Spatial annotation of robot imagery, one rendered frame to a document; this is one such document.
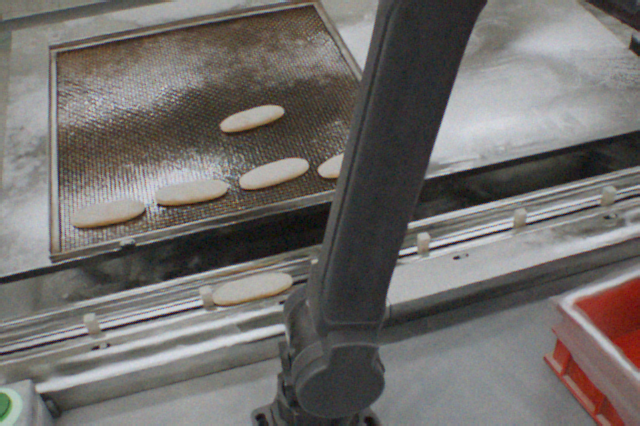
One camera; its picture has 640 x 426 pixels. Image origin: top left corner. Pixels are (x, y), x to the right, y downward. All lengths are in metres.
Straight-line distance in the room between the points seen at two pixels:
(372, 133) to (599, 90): 0.74
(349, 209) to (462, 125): 0.55
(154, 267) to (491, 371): 0.46
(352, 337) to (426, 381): 0.23
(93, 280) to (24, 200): 0.15
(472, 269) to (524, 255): 0.07
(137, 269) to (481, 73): 0.63
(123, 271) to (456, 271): 0.45
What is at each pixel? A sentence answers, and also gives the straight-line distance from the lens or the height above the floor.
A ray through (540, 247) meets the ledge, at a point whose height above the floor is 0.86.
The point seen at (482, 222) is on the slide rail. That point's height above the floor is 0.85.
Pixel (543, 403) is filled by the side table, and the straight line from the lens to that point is 0.74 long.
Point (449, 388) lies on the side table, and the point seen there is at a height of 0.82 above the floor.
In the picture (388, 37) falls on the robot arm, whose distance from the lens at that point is 0.41.
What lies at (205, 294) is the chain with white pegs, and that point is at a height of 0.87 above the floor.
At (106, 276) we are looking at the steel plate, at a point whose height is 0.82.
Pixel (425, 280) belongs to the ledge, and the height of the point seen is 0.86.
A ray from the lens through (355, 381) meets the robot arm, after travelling 0.56.
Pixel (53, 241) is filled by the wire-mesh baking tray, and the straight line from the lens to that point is 0.89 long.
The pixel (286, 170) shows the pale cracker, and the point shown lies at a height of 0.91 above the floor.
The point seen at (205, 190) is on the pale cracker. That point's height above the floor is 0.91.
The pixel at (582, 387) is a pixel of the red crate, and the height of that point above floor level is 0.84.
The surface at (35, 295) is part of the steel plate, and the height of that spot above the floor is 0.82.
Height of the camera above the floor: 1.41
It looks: 38 degrees down
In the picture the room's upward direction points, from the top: 5 degrees counter-clockwise
